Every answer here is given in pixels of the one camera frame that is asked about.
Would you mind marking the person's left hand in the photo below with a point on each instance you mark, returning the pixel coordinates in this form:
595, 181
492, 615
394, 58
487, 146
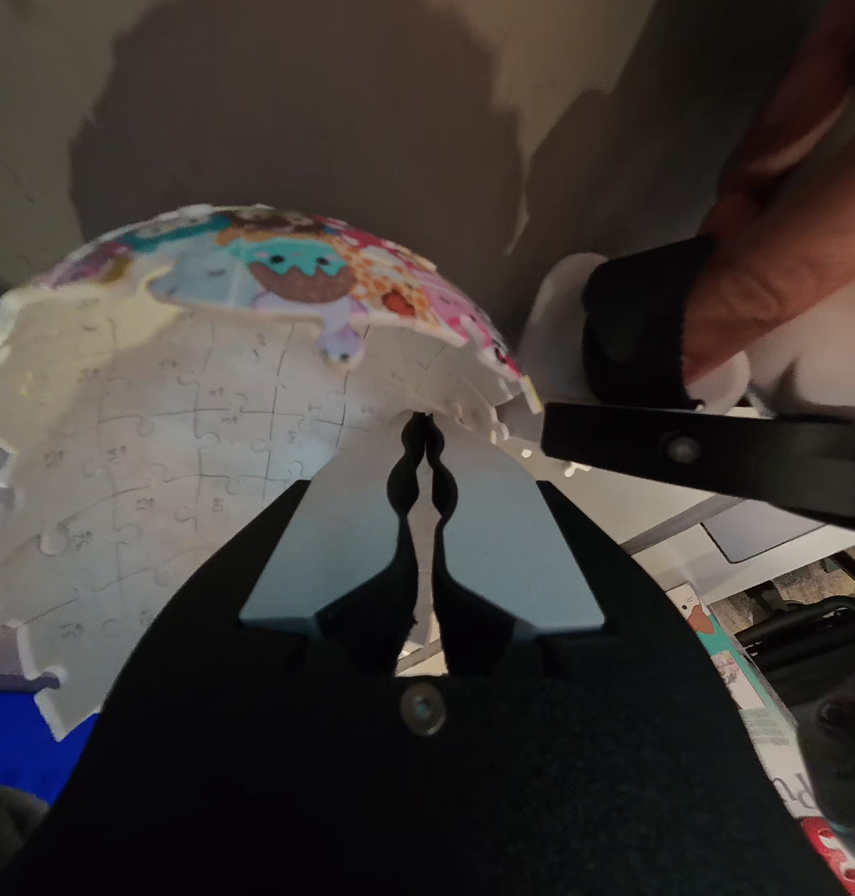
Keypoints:
805, 238

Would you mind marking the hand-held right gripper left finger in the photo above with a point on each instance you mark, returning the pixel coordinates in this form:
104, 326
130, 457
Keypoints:
330, 546

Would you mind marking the blue plastic bin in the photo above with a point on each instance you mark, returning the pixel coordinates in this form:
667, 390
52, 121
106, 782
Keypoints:
22, 742

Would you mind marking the colourful puzzle ball box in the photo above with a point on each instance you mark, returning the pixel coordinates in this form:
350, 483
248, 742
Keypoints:
721, 658

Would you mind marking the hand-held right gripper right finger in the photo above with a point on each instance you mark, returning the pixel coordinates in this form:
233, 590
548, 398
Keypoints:
518, 546

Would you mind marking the partly built white puzzle ball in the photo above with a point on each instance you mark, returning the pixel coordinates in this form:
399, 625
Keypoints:
190, 448

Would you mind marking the dark grey table flap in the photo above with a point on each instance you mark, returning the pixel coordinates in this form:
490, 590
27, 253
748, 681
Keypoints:
763, 529

